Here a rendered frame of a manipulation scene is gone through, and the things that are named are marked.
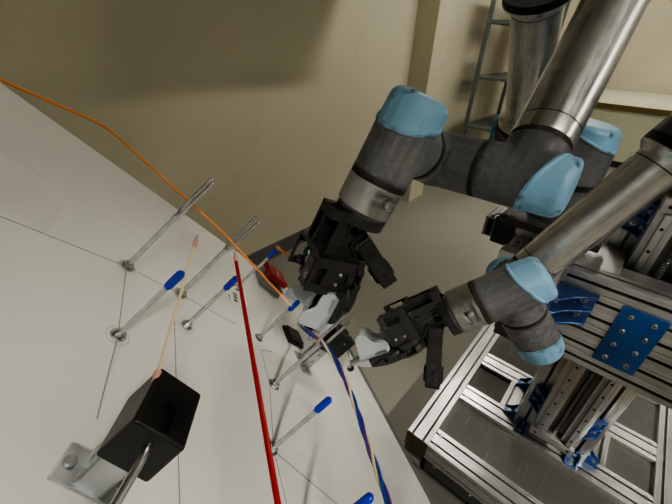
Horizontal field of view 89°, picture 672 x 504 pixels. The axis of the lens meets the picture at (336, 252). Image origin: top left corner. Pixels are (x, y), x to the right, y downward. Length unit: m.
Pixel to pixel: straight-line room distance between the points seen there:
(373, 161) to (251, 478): 0.34
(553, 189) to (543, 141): 0.06
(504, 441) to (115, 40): 2.34
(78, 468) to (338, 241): 0.32
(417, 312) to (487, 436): 1.11
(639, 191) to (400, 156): 0.42
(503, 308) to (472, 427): 1.12
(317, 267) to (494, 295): 0.28
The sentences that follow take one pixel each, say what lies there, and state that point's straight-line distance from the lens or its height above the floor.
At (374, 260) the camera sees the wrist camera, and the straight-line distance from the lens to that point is 0.48.
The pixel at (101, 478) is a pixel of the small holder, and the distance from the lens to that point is 0.28.
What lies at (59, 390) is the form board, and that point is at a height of 1.32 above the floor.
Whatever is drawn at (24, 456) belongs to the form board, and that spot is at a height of 1.33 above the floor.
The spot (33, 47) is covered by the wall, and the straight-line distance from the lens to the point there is 1.94.
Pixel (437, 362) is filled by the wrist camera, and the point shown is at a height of 1.08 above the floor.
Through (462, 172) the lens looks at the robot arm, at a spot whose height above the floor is 1.39.
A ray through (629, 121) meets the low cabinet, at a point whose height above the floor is 0.65.
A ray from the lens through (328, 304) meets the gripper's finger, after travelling 0.49.
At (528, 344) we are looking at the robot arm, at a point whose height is 1.12.
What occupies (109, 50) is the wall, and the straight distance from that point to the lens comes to 2.01.
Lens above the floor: 1.53
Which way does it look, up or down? 32 degrees down
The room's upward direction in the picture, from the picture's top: 2 degrees clockwise
